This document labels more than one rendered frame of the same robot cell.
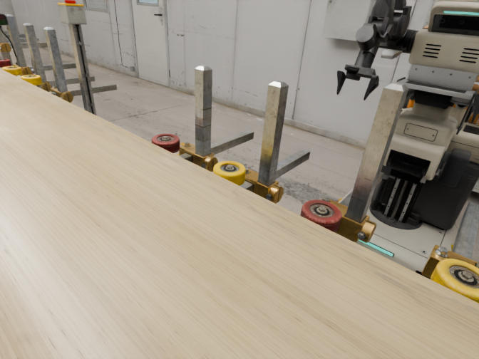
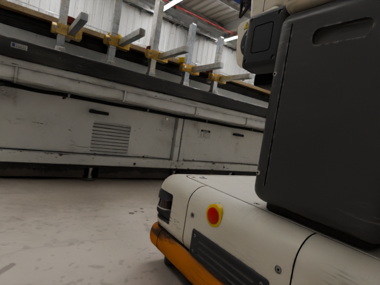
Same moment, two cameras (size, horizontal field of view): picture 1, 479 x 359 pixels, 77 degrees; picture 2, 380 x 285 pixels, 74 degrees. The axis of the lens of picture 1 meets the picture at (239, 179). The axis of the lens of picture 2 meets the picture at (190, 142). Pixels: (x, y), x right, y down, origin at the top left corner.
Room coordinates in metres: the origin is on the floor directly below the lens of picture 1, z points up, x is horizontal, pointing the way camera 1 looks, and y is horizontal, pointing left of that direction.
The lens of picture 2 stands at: (1.29, -1.68, 0.42)
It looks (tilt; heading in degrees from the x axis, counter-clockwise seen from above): 3 degrees down; 106
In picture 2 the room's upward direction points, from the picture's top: 9 degrees clockwise
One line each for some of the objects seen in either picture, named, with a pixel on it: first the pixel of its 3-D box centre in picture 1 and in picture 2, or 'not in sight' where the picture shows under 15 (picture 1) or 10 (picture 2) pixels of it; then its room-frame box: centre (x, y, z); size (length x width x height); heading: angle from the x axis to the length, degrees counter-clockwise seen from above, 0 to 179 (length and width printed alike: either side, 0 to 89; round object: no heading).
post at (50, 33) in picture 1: (60, 81); not in sight; (1.49, 0.91, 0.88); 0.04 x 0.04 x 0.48; 52
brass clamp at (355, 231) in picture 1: (343, 220); (156, 56); (0.58, -0.25, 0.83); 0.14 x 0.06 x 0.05; 52
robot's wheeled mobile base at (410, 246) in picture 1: (388, 230); (303, 241); (1.44, -0.91, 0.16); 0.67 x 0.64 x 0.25; 142
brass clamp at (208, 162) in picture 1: (198, 157); (217, 78); (0.89, 0.14, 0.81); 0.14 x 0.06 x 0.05; 52
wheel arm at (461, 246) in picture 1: (461, 250); (125, 41); (0.51, -0.49, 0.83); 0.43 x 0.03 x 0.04; 142
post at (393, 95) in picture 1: (362, 195); (155, 41); (0.57, -0.27, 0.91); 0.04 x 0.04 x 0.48; 52
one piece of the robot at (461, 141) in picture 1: (418, 161); (370, 88); (1.51, -0.96, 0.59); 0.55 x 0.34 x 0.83; 52
